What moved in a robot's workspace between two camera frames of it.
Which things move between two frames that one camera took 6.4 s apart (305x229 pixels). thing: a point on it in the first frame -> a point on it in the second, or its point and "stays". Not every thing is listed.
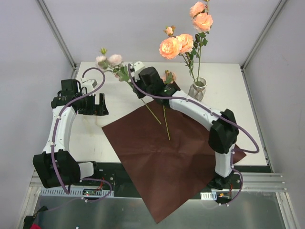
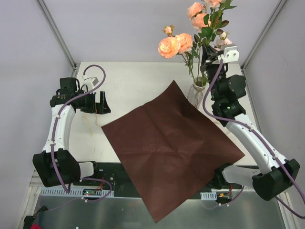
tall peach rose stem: x=203 y=23 stays
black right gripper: x=140 y=89 -> x=210 y=60
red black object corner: x=28 y=221 stays
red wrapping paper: x=168 y=153 stays
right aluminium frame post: x=262 y=35 stays
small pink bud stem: x=166 y=120 -> x=215 y=20
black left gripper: x=94 y=105 stays
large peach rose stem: x=182 y=44 stays
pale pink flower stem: x=112 y=63 -> x=222 y=39
